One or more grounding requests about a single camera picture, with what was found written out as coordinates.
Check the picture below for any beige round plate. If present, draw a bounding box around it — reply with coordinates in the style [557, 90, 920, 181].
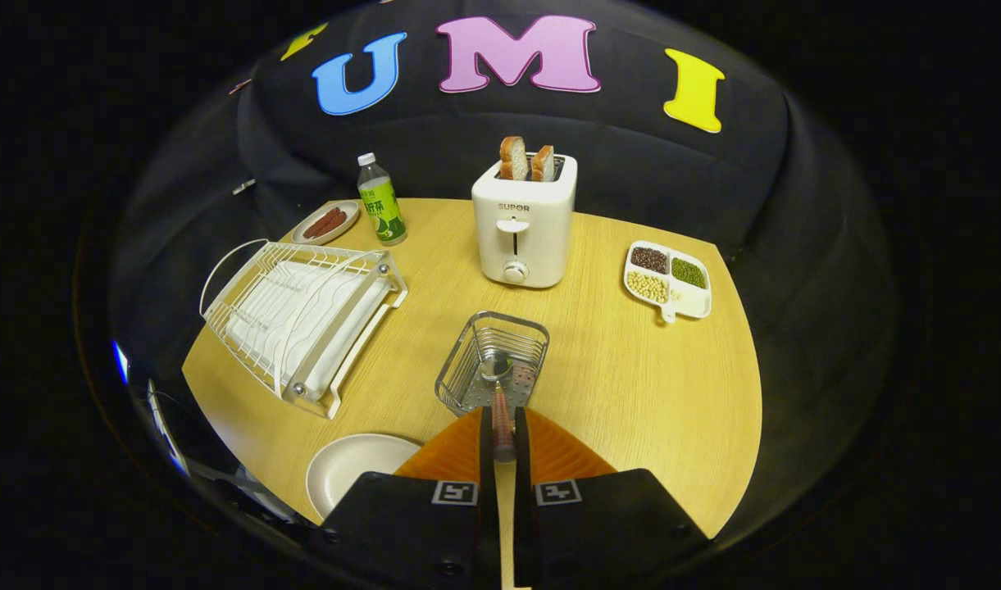
[306, 433, 423, 520]

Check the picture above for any white divided dish with beans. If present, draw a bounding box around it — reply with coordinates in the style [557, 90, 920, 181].
[623, 240, 712, 325]

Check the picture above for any small beige plate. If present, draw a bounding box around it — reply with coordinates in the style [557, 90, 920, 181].
[291, 200, 362, 247]

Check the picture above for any white wire dish rack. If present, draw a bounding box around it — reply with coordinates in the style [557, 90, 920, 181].
[199, 238, 409, 420]

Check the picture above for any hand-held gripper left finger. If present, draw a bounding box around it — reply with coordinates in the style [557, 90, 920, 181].
[320, 406, 496, 590]

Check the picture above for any white toaster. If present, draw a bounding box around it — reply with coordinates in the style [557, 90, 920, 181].
[471, 153, 579, 289]

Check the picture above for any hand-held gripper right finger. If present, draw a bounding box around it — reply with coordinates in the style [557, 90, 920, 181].
[512, 407, 710, 590]

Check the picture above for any metal wire basket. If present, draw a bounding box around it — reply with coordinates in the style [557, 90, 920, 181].
[435, 311, 551, 419]

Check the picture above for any green label drink bottle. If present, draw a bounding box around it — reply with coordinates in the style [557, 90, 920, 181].
[357, 152, 408, 247]

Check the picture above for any spoon with red checked handle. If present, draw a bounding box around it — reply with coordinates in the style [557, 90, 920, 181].
[479, 350, 518, 465]

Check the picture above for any white device with cables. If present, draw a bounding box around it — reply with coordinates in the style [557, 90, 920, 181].
[146, 379, 191, 478]

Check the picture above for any black backdrop cloth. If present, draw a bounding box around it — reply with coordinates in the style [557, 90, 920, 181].
[107, 0, 899, 533]

